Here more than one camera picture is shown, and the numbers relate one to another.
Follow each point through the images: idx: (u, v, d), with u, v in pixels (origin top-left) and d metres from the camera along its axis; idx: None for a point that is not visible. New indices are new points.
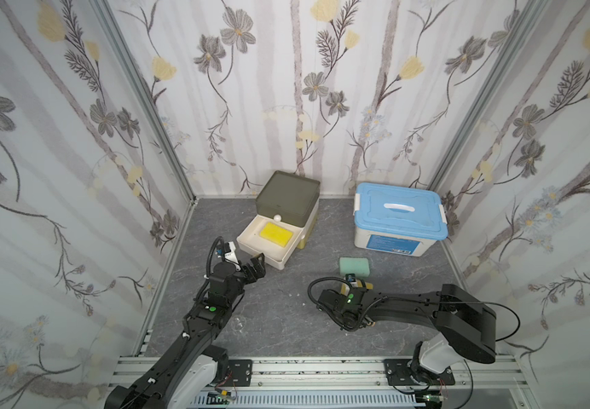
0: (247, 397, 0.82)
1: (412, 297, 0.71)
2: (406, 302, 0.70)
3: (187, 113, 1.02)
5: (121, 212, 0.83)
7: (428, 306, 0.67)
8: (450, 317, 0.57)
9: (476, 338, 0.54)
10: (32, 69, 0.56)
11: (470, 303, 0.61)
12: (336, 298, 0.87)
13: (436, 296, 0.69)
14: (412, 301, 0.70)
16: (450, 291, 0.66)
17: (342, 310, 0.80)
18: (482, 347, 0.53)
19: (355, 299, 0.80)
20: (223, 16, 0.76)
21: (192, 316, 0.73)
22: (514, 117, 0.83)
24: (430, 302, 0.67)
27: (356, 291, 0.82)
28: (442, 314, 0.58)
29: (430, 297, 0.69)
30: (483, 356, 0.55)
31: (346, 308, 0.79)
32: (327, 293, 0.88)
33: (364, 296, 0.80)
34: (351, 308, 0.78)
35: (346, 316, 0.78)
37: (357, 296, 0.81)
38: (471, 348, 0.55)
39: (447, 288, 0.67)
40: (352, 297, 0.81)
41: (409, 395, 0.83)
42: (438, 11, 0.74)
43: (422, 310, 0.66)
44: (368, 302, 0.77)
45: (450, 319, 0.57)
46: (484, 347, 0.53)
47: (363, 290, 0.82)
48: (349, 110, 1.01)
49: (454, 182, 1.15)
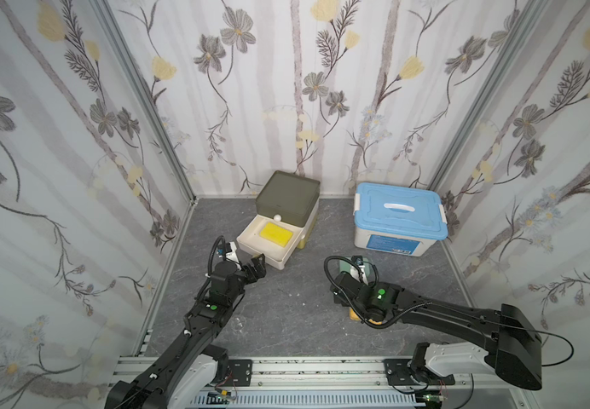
0: (247, 398, 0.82)
1: (465, 311, 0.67)
2: (457, 316, 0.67)
3: (187, 113, 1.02)
5: (121, 212, 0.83)
7: (484, 325, 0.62)
8: (513, 342, 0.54)
9: (529, 365, 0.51)
10: (31, 69, 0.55)
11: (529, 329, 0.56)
12: (359, 287, 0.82)
13: (494, 313, 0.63)
14: (465, 316, 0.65)
16: (510, 312, 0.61)
17: (369, 305, 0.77)
18: (534, 375, 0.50)
19: (388, 296, 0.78)
20: (223, 16, 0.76)
21: (193, 314, 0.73)
22: (514, 117, 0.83)
24: (485, 320, 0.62)
27: (389, 288, 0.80)
28: (504, 339, 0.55)
29: (485, 315, 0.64)
30: (527, 383, 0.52)
31: (374, 304, 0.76)
32: (349, 279, 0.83)
33: (398, 296, 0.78)
34: (384, 306, 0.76)
35: (372, 311, 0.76)
37: (390, 293, 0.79)
38: (518, 373, 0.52)
39: (506, 307, 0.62)
40: (383, 293, 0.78)
41: (409, 395, 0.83)
42: (438, 11, 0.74)
43: (475, 327, 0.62)
44: (407, 303, 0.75)
45: (511, 343, 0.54)
46: (536, 375, 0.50)
47: (399, 289, 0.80)
48: (349, 110, 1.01)
49: (454, 182, 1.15)
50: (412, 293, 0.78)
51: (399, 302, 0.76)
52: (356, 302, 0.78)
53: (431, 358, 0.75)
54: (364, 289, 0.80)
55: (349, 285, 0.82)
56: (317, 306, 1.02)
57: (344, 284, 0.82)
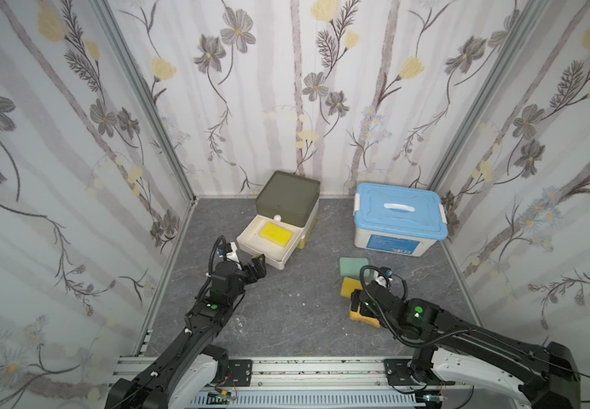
0: (247, 398, 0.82)
1: (511, 342, 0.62)
2: (501, 347, 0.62)
3: (187, 113, 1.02)
5: (121, 212, 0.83)
7: (533, 360, 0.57)
8: (566, 386, 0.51)
9: None
10: (31, 69, 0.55)
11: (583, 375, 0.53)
12: (393, 300, 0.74)
13: (542, 348, 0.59)
14: (510, 348, 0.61)
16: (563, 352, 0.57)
17: (403, 322, 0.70)
18: None
19: (425, 315, 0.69)
20: (223, 16, 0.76)
21: (193, 313, 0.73)
22: (513, 117, 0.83)
24: (535, 357, 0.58)
27: (426, 306, 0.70)
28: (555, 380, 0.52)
29: (531, 349, 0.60)
30: None
31: (408, 322, 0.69)
32: (382, 289, 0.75)
33: (436, 316, 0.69)
34: (421, 326, 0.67)
35: (407, 329, 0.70)
37: (428, 312, 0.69)
38: None
39: (556, 343, 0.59)
40: (420, 312, 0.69)
41: (409, 395, 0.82)
42: (438, 11, 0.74)
43: (522, 362, 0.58)
44: (446, 325, 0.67)
45: (562, 384, 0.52)
46: None
47: (437, 308, 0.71)
48: (349, 110, 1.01)
49: (454, 182, 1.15)
50: (453, 314, 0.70)
51: (437, 324, 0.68)
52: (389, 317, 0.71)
53: (440, 364, 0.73)
54: (397, 304, 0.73)
55: (382, 296, 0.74)
56: (317, 306, 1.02)
57: (377, 295, 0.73)
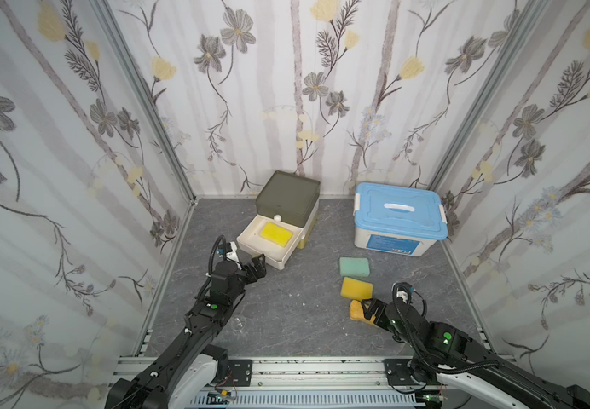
0: (246, 397, 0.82)
1: (535, 380, 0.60)
2: (525, 382, 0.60)
3: (187, 113, 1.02)
5: (121, 212, 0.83)
7: (558, 401, 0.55)
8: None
9: None
10: (31, 69, 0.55)
11: None
12: (419, 322, 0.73)
13: (566, 391, 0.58)
14: (535, 384, 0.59)
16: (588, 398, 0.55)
17: (430, 346, 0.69)
18: None
19: (454, 342, 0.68)
20: (223, 16, 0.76)
21: (193, 313, 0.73)
22: (513, 117, 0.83)
24: (560, 399, 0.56)
27: (455, 333, 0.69)
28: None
29: (556, 390, 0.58)
30: None
31: (436, 347, 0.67)
32: (410, 309, 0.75)
33: (464, 345, 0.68)
34: (449, 352, 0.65)
35: (435, 354, 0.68)
37: (456, 340, 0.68)
38: None
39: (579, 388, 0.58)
40: (448, 338, 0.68)
41: (409, 395, 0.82)
42: (438, 11, 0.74)
43: (546, 401, 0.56)
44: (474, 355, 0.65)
45: None
46: None
47: (465, 336, 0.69)
48: (349, 110, 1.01)
49: (454, 182, 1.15)
50: (481, 346, 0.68)
51: (467, 354, 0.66)
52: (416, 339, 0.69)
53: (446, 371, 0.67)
54: (423, 328, 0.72)
55: (410, 317, 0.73)
56: (317, 306, 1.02)
57: (405, 314, 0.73)
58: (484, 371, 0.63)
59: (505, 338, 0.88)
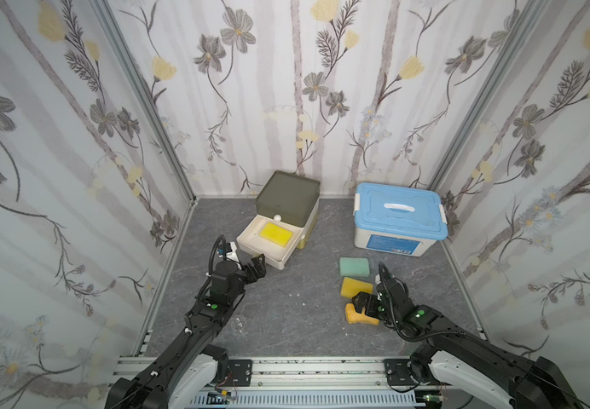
0: (247, 398, 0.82)
1: (495, 349, 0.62)
2: (484, 349, 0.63)
3: (187, 114, 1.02)
5: (121, 212, 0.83)
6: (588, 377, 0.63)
7: (511, 366, 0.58)
8: (537, 389, 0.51)
9: None
10: (32, 69, 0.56)
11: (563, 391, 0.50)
12: (404, 298, 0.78)
13: (526, 360, 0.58)
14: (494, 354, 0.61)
16: (546, 365, 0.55)
17: (405, 319, 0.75)
18: None
19: (426, 317, 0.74)
20: (223, 16, 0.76)
21: (193, 313, 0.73)
22: (514, 117, 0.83)
24: (515, 365, 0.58)
27: (430, 311, 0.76)
28: (525, 382, 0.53)
29: (516, 359, 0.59)
30: None
31: (411, 321, 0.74)
32: (397, 287, 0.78)
33: (435, 319, 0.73)
34: (420, 325, 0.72)
35: (407, 325, 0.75)
37: (429, 315, 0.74)
38: None
39: (542, 359, 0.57)
40: (422, 313, 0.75)
41: (409, 395, 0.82)
42: (438, 11, 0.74)
43: (501, 366, 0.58)
44: (440, 328, 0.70)
45: (530, 388, 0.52)
46: None
47: (439, 314, 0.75)
48: (349, 110, 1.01)
49: (454, 182, 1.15)
50: (451, 322, 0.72)
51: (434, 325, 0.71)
52: (395, 312, 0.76)
53: (438, 361, 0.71)
54: (407, 306, 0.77)
55: (396, 293, 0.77)
56: (317, 306, 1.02)
57: (393, 290, 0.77)
58: (449, 342, 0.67)
59: (505, 338, 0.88)
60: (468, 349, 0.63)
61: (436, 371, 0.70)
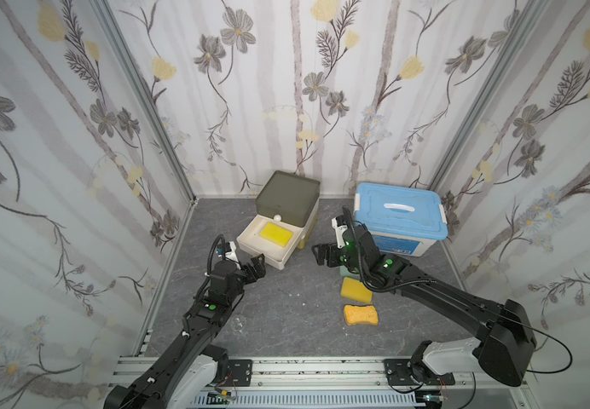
0: (247, 397, 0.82)
1: (465, 296, 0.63)
2: (454, 298, 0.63)
3: (187, 113, 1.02)
5: (121, 212, 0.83)
6: (589, 377, 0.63)
7: (482, 313, 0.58)
8: (507, 333, 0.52)
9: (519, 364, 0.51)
10: (32, 69, 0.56)
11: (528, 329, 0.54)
12: (373, 248, 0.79)
13: (495, 304, 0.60)
14: (465, 301, 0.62)
16: (513, 308, 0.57)
17: (374, 270, 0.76)
18: (517, 371, 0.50)
19: (394, 267, 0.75)
20: (223, 16, 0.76)
21: (192, 314, 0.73)
22: (513, 117, 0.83)
24: (486, 310, 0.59)
27: (397, 260, 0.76)
28: (498, 327, 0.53)
29: (487, 305, 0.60)
30: (506, 377, 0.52)
31: (378, 271, 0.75)
32: (367, 236, 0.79)
33: (403, 268, 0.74)
34: (388, 275, 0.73)
35: (374, 278, 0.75)
37: (396, 264, 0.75)
38: (503, 364, 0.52)
39: (511, 302, 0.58)
40: (390, 262, 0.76)
41: (409, 395, 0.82)
42: (437, 12, 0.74)
43: (472, 313, 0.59)
44: (410, 277, 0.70)
45: (503, 332, 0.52)
46: (517, 371, 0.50)
47: (407, 262, 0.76)
48: (349, 110, 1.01)
49: (454, 182, 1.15)
50: (419, 269, 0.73)
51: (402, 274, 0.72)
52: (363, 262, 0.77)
53: (428, 352, 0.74)
54: (373, 255, 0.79)
55: (366, 242, 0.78)
56: (317, 306, 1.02)
57: (362, 240, 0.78)
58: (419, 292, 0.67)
59: None
60: (438, 298, 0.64)
61: (430, 364, 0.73)
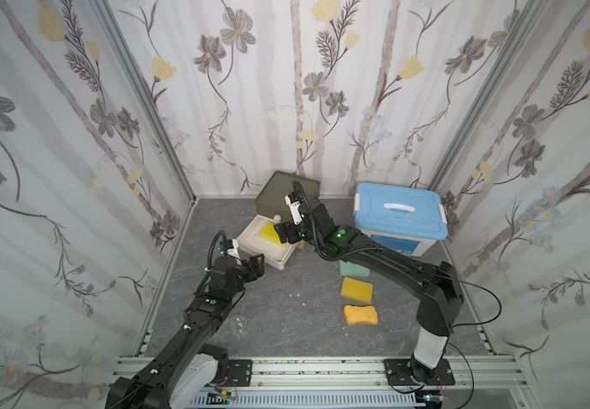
0: (247, 397, 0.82)
1: (406, 259, 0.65)
2: (398, 262, 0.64)
3: (187, 114, 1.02)
5: (121, 212, 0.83)
6: (589, 377, 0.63)
7: (419, 273, 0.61)
8: (439, 290, 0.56)
9: (448, 317, 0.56)
10: (32, 69, 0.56)
11: (454, 285, 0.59)
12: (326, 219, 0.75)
13: (431, 266, 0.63)
14: (406, 263, 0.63)
16: (444, 268, 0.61)
17: (326, 240, 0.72)
18: (446, 324, 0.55)
19: (347, 236, 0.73)
20: (223, 16, 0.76)
21: (193, 309, 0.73)
22: (514, 117, 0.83)
24: (423, 271, 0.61)
27: (350, 229, 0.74)
28: (431, 285, 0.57)
29: (424, 267, 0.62)
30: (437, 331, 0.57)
31: (332, 241, 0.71)
32: (320, 208, 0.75)
33: (355, 237, 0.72)
34: (340, 244, 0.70)
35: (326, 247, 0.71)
37: (349, 233, 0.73)
38: (436, 319, 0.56)
39: (443, 263, 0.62)
40: (343, 233, 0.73)
41: (409, 394, 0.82)
42: (437, 11, 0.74)
43: (413, 274, 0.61)
44: (360, 244, 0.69)
45: (436, 290, 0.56)
46: (447, 325, 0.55)
47: (359, 232, 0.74)
48: (349, 110, 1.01)
49: (454, 182, 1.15)
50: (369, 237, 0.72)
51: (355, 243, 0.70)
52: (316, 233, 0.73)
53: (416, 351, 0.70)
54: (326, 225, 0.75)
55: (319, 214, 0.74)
56: (317, 306, 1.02)
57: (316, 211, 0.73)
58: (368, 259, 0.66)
59: (505, 338, 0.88)
60: (384, 263, 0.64)
61: (430, 363, 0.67)
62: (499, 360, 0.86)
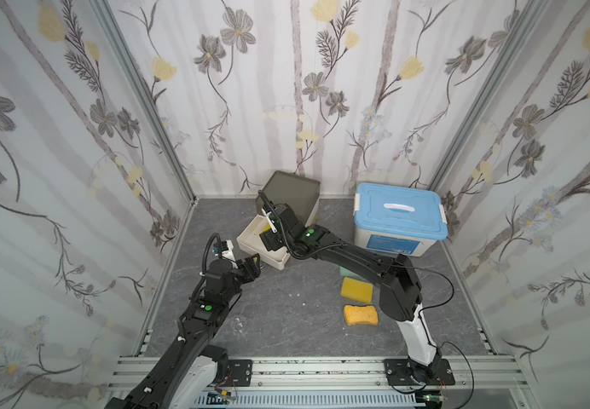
0: (246, 397, 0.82)
1: (367, 252, 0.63)
2: (360, 256, 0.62)
3: (187, 113, 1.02)
5: (121, 212, 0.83)
6: (589, 377, 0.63)
7: (378, 266, 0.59)
8: (396, 281, 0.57)
9: (407, 304, 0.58)
10: (32, 69, 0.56)
11: (411, 272, 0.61)
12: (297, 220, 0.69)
13: (389, 257, 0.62)
14: (365, 256, 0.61)
16: (401, 260, 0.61)
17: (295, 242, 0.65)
18: (407, 312, 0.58)
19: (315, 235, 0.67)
20: (223, 16, 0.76)
21: (187, 316, 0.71)
22: (514, 117, 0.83)
24: (382, 262, 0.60)
27: (319, 227, 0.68)
28: (389, 276, 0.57)
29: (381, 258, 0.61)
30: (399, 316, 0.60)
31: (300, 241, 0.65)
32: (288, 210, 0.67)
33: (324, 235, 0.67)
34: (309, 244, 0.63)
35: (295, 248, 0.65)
37: (318, 233, 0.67)
38: (396, 308, 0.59)
39: (400, 255, 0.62)
40: (311, 232, 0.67)
41: (409, 395, 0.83)
42: (438, 11, 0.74)
43: (373, 267, 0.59)
44: (326, 242, 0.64)
45: (393, 282, 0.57)
46: (407, 313, 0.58)
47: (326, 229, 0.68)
48: (349, 110, 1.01)
49: (454, 182, 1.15)
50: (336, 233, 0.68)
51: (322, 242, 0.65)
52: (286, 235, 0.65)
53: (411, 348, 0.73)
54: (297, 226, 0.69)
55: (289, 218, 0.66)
56: (317, 306, 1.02)
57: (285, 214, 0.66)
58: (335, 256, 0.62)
59: (505, 338, 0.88)
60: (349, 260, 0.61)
61: (425, 357, 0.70)
62: (499, 360, 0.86)
